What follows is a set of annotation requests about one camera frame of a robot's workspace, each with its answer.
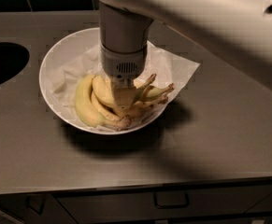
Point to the large left banana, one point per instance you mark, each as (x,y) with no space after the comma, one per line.
(87,113)

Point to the left cabinet handle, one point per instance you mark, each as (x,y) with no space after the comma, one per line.
(35,203)

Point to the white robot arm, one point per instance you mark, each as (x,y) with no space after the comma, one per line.
(237,31)

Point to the white bowl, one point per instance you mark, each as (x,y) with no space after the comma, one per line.
(66,63)

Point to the white paper liner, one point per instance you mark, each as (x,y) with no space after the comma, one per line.
(168,68)

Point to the small inner banana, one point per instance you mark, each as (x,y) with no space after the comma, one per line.
(139,108)

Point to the black round sink hole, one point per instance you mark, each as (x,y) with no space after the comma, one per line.
(13,58)

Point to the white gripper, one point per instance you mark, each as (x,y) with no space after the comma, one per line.
(122,64)

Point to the black drawer handle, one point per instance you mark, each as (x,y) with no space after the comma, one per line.
(170,199)

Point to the grey cabinet drawer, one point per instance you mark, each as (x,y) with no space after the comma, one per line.
(88,208)

